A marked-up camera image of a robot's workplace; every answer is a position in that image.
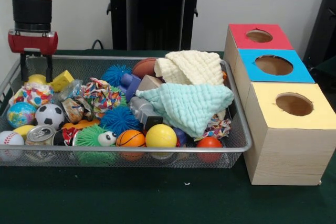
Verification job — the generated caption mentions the black cable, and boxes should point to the black cable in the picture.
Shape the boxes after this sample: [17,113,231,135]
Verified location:
[90,39,110,50]

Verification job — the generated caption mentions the black and white soccer ball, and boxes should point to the black and white soccer ball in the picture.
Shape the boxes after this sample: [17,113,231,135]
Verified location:
[35,103,66,130]

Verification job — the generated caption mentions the wooden box with three holes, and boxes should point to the wooden box with three holes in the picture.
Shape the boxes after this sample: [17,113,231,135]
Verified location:
[223,23,336,186]

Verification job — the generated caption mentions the smooth yellow ball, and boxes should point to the smooth yellow ball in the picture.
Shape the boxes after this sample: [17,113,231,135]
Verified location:
[145,123,178,159]

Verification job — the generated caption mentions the small orange basketball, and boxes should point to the small orange basketball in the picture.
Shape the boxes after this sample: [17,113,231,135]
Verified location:
[115,129,146,161]

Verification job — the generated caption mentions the cream waffle cloth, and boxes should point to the cream waffle cloth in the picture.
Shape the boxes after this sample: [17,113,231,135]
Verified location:
[154,50,225,86]

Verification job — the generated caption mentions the red-orange ball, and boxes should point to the red-orange ball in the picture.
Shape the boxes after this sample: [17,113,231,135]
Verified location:
[196,136,223,162]

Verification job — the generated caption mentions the green spiky toy with eyes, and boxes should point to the green spiky toy with eyes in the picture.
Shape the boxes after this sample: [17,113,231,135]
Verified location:
[72,124,118,166]

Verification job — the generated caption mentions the yellow ball with seam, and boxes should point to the yellow ball with seam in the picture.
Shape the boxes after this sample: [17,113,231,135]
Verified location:
[27,73,52,86]

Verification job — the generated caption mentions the white baseball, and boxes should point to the white baseball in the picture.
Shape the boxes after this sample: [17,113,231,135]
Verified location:
[0,130,25,162]

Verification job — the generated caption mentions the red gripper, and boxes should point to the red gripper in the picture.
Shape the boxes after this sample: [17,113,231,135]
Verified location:
[7,29,59,83]

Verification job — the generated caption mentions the silver wire mesh bin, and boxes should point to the silver wire mesh bin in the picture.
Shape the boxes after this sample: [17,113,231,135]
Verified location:
[0,55,253,169]

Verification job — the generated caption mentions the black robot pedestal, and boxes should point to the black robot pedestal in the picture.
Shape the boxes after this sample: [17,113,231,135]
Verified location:
[101,0,212,51]

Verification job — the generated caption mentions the globe print ball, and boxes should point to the globe print ball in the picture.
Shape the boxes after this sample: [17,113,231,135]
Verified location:
[6,102,37,129]

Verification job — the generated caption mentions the silver drink can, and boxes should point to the silver drink can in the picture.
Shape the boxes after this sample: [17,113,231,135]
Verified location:
[25,124,57,146]

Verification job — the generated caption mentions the mint green waffle cloth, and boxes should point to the mint green waffle cloth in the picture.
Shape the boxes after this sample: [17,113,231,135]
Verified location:
[135,82,235,138]

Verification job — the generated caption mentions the colourful knotted rope toy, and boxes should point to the colourful knotted rope toy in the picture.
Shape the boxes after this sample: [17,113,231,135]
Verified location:
[194,120,232,140]

